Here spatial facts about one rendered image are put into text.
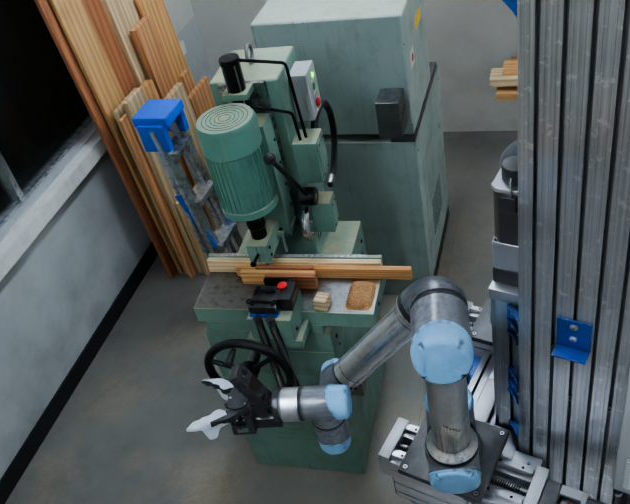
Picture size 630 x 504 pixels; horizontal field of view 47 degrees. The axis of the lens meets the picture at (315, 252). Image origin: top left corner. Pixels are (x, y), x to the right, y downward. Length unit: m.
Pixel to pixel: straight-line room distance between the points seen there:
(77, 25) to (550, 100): 2.48
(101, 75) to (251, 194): 1.55
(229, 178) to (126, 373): 1.72
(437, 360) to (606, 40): 0.62
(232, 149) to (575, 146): 1.00
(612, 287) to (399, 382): 1.76
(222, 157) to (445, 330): 0.93
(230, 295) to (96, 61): 1.51
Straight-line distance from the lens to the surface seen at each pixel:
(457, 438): 1.64
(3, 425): 3.36
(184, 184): 3.12
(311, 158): 2.30
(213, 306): 2.39
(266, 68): 2.27
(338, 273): 2.34
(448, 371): 1.42
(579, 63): 1.30
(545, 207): 1.48
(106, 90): 3.55
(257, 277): 2.39
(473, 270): 3.65
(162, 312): 3.84
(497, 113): 4.57
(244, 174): 2.09
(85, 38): 3.48
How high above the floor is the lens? 2.48
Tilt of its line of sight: 40 degrees down
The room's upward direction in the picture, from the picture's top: 14 degrees counter-clockwise
